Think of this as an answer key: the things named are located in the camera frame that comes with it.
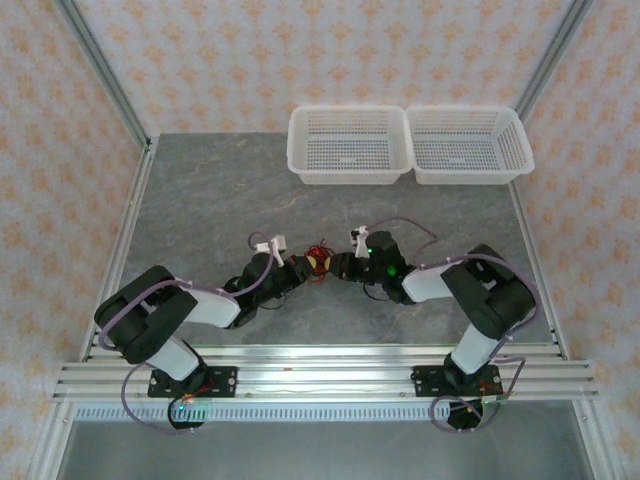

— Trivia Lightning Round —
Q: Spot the red wire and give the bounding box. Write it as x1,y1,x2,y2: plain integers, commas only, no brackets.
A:
305,237,335,261

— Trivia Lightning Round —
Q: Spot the white perforated plastic basket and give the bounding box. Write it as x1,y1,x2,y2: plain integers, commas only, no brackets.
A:
405,104,536,187
286,104,412,187

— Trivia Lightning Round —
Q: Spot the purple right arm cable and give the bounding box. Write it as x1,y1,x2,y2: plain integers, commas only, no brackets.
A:
367,215,542,434

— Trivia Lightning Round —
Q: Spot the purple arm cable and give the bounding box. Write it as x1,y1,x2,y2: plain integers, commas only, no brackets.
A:
367,215,542,434
97,230,281,437

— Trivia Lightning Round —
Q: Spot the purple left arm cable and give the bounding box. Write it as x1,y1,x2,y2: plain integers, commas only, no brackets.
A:
97,230,281,437

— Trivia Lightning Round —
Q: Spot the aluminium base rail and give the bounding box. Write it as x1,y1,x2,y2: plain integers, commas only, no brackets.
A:
52,343,600,403

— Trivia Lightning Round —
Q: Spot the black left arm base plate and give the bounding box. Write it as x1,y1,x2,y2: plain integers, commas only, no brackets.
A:
147,366,239,400

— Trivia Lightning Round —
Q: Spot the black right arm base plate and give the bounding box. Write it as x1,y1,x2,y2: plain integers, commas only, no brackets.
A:
410,364,501,399

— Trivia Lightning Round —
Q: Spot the grey slotted cable duct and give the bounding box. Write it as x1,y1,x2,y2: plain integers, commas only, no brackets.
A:
74,402,586,424

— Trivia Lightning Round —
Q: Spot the aluminium side rail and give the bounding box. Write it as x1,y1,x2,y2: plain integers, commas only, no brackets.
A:
507,179,571,361
79,137,159,361

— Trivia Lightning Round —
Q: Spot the aluminium frame post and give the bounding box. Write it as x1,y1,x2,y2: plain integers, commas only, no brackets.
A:
514,0,596,119
53,0,153,149

